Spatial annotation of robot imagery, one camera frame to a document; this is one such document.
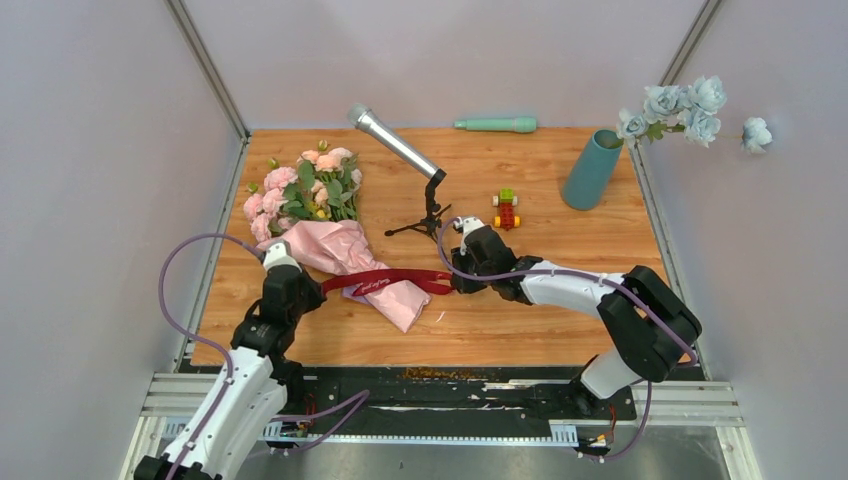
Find dark red printed ribbon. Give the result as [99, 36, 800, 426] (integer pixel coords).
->
[322, 268, 454, 297]

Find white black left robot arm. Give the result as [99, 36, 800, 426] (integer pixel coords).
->
[133, 262, 325, 479]

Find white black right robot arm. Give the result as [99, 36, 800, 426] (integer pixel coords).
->
[441, 216, 702, 418]

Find teal cylindrical vase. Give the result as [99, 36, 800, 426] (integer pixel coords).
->
[562, 129, 623, 211]

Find light blue artificial flowers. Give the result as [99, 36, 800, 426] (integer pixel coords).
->
[616, 74, 774, 156]

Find toy brick car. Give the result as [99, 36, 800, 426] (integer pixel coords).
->
[492, 188, 521, 230]

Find black microphone tripod stand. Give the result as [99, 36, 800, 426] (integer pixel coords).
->
[384, 169, 451, 241]

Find mint green toy microphone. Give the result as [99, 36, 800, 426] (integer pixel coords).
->
[453, 116, 537, 134]

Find silver microphone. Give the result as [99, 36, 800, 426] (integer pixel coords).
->
[347, 104, 445, 183]

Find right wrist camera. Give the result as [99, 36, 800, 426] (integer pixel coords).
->
[453, 216, 487, 255]

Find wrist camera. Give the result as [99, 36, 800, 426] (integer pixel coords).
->
[453, 216, 487, 255]
[262, 239, 298, 271]

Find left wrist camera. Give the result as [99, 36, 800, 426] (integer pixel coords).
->
[262, 239, 298, 271]

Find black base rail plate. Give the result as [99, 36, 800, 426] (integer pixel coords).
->
[175, 360, 707, 442]

